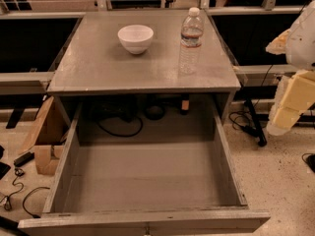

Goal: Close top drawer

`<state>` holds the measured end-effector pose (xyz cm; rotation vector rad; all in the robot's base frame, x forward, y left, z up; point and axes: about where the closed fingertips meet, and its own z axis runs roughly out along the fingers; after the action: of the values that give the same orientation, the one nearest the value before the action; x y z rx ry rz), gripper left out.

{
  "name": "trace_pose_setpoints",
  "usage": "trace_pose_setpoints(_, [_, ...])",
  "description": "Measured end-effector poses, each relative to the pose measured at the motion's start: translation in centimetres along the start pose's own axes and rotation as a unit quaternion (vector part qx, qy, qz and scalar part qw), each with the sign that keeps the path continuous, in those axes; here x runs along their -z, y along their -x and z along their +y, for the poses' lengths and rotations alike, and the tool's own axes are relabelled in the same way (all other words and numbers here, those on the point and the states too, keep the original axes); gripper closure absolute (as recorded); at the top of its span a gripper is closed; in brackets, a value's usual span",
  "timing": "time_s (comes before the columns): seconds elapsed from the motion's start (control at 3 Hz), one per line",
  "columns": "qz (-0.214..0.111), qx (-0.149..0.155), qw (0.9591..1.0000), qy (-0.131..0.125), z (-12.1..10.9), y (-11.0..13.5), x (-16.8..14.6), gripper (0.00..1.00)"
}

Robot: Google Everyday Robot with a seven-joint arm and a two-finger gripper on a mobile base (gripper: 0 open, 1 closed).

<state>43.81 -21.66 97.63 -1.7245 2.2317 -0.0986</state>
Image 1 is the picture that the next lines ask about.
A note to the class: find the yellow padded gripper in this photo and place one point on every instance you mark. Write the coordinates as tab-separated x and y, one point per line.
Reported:
302	44

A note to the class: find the grey top drawer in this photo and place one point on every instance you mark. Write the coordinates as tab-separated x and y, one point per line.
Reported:
175	178

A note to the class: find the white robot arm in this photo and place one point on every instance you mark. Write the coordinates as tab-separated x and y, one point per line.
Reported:
294	95

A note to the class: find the clear plastic water bottle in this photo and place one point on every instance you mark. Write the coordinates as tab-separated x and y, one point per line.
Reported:
192	30

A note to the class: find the black stand leg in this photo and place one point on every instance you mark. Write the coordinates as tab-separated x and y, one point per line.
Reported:
258	128

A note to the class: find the white ceramic bowl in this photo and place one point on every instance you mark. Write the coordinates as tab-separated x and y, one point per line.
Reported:
136	39

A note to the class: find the cardboard box pieces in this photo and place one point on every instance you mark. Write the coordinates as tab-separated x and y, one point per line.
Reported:
46	137

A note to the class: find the small black device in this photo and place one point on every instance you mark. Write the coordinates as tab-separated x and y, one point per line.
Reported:
23	159

